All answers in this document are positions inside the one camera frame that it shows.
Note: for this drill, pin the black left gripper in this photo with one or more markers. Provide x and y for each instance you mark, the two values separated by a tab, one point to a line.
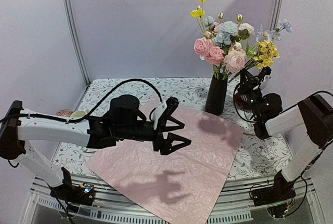
166	147

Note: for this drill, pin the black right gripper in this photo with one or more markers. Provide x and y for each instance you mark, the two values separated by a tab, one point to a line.
245	86

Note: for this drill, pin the yellow small flower sprig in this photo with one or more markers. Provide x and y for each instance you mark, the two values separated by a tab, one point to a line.
260	55

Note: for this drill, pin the small blue flower stem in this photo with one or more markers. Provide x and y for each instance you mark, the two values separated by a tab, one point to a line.
275	34

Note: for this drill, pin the white rose stem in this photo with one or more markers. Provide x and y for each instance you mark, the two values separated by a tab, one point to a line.
245	30

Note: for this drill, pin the pink wrapping paper sheet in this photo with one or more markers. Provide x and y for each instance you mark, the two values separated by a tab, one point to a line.
181	187

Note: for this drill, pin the single pink carnation stem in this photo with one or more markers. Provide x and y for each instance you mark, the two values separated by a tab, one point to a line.
207	50

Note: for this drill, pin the light blue hydrangea stem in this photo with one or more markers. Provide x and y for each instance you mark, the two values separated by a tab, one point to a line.
228	31

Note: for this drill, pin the yellow poppy flower stem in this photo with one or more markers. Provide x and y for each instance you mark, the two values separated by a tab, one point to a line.
199	15

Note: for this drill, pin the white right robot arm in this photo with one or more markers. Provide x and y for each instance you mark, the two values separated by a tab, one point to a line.
310	117

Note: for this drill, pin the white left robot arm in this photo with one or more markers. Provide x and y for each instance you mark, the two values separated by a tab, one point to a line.
20	126

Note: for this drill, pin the tall black vase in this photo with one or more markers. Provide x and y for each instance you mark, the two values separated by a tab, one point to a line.
216	96

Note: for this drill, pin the red round saucer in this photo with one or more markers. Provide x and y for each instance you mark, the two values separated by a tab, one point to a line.
242	101

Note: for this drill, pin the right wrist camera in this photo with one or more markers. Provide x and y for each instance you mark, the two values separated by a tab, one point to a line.
264	77

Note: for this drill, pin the right aluminium frame post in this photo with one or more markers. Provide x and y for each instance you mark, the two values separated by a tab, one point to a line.
270	13

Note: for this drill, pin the aluminium frame post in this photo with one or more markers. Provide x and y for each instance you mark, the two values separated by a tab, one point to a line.
75	41
270	13

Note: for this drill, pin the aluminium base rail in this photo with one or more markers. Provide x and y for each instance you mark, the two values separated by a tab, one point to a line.
233	205

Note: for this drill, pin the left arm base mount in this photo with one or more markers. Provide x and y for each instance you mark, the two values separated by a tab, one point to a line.
83	194

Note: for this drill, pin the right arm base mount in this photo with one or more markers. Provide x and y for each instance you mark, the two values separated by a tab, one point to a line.
281	190

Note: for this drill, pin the left aluminium frame post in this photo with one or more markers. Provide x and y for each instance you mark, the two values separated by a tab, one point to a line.
75	41

